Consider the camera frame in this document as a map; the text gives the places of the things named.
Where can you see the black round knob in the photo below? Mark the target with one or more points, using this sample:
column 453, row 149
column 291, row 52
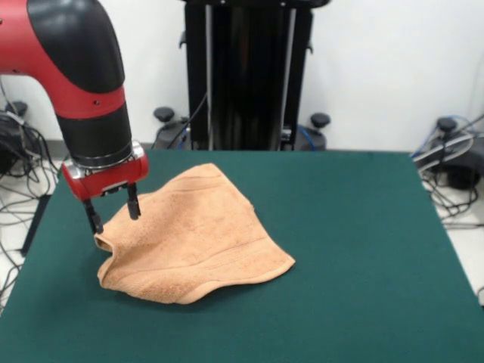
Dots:
column 163, row 113
column 16, row 107
column 320, row 120
column 446, row 124

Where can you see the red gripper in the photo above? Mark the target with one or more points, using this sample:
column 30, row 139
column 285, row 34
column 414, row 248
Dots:
column 109, row 181

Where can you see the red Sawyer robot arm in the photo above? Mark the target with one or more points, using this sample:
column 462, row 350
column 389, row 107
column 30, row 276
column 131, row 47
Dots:
column 75, row 56

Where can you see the dark green table cloth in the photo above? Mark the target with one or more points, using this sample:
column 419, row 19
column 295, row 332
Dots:
column 359, row 227

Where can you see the tan terry towel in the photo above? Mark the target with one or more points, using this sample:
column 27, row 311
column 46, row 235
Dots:
column 189, row 234

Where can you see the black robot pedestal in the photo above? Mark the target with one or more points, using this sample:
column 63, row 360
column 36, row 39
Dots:
column 249, row 75

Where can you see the dark grey stand base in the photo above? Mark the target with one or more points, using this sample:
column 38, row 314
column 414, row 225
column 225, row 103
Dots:
column 5, row 151
column 461, row 170

